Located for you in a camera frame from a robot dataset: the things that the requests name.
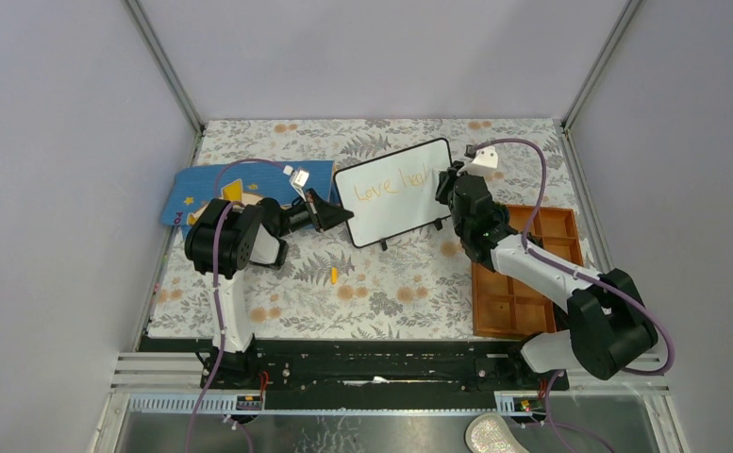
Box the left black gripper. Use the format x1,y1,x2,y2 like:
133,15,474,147
275,187,352,238

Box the small black-framed whiteboard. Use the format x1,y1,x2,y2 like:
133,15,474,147
333,138,452,248

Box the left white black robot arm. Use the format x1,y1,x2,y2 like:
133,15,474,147
184,189,354,388

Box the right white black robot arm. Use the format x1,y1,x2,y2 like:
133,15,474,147
435,161,660,389

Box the blue cartoon print cloth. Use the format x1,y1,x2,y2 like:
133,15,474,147
159,160,334,232

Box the orange wooden compartment tray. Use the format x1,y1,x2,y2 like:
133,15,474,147
472,207,584,340

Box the grey speckled oval object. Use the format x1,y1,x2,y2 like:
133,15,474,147
464,412,528,453

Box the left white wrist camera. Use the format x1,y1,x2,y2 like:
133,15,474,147
283,165,310,200

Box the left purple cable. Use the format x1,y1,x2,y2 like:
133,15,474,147
184,159,292,453

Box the purple cable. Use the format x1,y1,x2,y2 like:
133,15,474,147
184,159,292,453
471,138,677,378

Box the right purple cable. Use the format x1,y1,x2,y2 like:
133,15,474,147
471,138,677,378

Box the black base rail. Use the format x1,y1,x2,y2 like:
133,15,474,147
200,339,548,411

